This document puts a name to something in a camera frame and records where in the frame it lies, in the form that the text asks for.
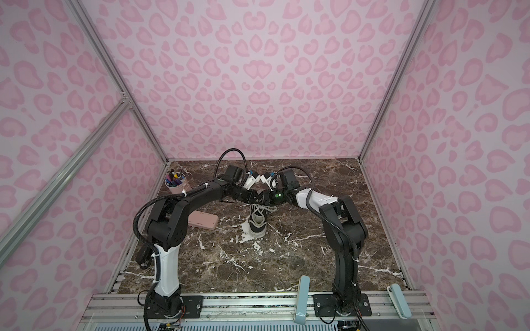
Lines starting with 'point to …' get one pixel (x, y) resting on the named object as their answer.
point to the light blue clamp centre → (302, 300)
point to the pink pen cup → (179, 189)
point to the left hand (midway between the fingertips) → (262, 196)
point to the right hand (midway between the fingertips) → (257, 199)
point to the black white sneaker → (257, 223)
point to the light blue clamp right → (396, 294)
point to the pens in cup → (173, 180)
